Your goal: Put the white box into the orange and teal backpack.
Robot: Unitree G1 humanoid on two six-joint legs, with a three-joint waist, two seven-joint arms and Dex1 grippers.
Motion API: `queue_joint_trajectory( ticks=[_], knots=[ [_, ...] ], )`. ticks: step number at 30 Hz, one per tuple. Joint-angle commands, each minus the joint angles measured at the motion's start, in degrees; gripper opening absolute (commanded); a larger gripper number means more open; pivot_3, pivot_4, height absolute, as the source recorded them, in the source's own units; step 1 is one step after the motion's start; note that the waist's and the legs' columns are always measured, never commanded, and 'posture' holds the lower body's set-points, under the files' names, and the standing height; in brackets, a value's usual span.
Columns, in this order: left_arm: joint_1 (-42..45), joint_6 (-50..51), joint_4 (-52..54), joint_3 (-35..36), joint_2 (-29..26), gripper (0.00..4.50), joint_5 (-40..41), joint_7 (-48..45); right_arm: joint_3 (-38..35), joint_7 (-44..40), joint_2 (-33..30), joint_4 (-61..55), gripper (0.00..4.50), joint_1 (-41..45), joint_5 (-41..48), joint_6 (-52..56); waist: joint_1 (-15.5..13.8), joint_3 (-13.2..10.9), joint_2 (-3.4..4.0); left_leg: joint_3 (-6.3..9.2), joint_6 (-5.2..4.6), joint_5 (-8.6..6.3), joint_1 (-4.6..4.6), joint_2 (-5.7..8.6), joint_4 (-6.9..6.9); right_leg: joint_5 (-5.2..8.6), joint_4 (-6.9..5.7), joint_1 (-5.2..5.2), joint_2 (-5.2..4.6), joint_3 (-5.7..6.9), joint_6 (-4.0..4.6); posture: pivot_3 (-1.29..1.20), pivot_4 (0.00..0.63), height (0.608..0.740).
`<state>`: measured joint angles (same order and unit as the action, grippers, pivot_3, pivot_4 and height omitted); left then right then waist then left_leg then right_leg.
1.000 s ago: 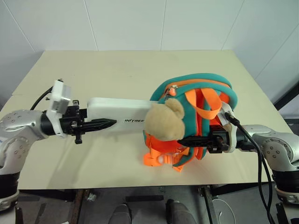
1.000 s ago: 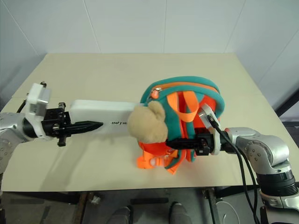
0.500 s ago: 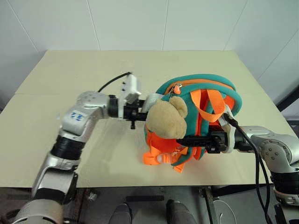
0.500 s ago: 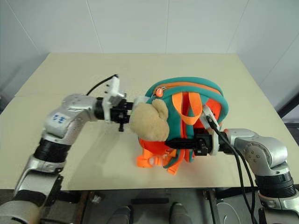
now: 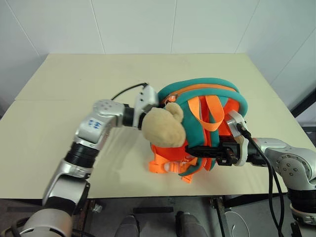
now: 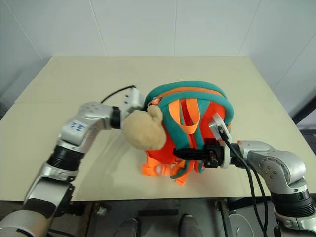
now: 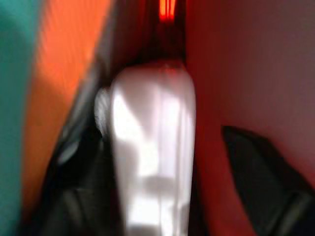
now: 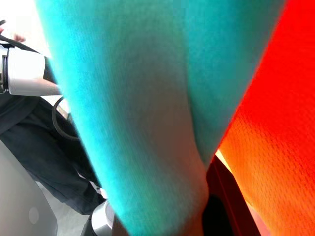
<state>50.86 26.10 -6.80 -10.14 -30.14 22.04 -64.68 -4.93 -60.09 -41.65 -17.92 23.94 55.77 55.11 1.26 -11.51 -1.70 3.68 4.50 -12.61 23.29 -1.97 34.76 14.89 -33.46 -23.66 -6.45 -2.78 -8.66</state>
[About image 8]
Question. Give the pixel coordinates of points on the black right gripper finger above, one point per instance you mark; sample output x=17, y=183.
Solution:
x=226, y=211

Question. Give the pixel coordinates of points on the turquoise cloth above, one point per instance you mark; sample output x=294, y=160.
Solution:
x=152, y=98

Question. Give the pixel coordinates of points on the person's bare hand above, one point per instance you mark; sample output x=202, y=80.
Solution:
x=19, y=38

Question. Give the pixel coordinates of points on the silver rounded robot part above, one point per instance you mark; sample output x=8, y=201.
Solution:
x=102, y=218

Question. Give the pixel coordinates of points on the person in dark clothes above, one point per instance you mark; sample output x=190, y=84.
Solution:
x=44, y=152

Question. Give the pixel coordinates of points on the silver robot torso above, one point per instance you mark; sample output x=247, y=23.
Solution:
x=19, y=196

